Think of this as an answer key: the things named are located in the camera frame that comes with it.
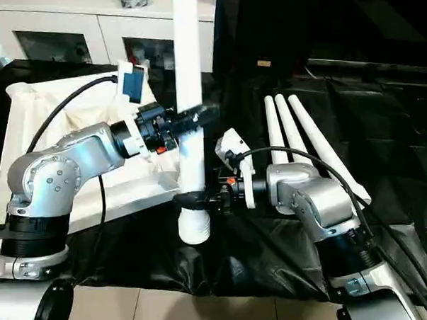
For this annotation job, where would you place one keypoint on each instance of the white plastic table leg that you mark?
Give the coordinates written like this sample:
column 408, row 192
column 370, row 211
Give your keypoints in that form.
column 290, row 128
column 315, row 127
column 274, row 129
column 188, row 62

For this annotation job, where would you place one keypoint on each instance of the white plastic table top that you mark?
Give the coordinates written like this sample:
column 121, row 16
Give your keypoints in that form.
column 90, row 105

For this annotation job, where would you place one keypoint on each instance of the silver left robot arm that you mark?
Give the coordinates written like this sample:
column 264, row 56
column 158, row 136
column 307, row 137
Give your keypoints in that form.
column 51, row 174

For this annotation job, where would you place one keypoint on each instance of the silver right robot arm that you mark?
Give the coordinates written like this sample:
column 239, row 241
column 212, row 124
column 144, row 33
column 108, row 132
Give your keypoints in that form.
column 325, row 204

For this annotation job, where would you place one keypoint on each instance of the white patterned jar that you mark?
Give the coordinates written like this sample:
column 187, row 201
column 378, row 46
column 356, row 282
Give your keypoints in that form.
column 167, row 64

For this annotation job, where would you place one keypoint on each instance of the black mat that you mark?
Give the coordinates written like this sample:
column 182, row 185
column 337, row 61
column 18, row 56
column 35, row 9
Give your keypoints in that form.
column 150, row 258

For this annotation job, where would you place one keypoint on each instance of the small tan label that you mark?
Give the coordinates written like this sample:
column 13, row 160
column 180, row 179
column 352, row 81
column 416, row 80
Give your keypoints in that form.
column 264, row 63

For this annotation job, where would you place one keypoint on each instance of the red bottle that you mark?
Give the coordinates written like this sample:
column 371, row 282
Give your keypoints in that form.
column 134, row 59

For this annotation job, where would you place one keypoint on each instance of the dark object on cabinet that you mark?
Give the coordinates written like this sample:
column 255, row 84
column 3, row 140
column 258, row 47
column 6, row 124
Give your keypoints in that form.
column 132, row 0

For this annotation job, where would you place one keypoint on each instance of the white cabinet with glass doors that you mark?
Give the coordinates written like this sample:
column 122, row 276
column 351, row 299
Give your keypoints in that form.
column 69, row 24

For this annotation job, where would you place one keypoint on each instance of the black bar with red light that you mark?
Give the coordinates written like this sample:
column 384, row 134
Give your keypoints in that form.
column 365, row 66

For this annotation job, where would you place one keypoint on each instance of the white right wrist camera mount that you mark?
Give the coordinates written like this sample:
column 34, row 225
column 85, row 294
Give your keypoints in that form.
column 234, row 141

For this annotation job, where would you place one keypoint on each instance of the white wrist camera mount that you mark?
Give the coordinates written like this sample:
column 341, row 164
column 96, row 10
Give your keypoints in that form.
column 234, row 141
column 134, row 85

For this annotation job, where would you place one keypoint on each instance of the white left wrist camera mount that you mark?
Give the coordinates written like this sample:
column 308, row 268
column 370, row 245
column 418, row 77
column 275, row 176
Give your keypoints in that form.
column 134, row 85

